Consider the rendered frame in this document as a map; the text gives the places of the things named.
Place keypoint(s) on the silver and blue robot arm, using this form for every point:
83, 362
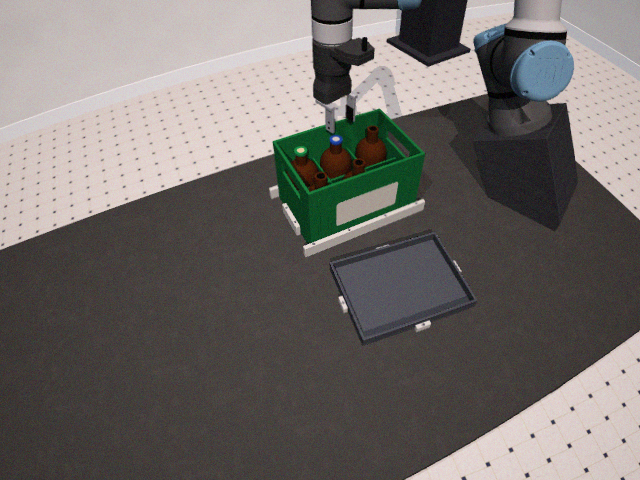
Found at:
534, 65

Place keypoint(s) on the green crate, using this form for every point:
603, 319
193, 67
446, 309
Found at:
352, 201

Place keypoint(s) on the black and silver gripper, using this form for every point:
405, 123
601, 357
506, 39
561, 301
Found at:
328, 86

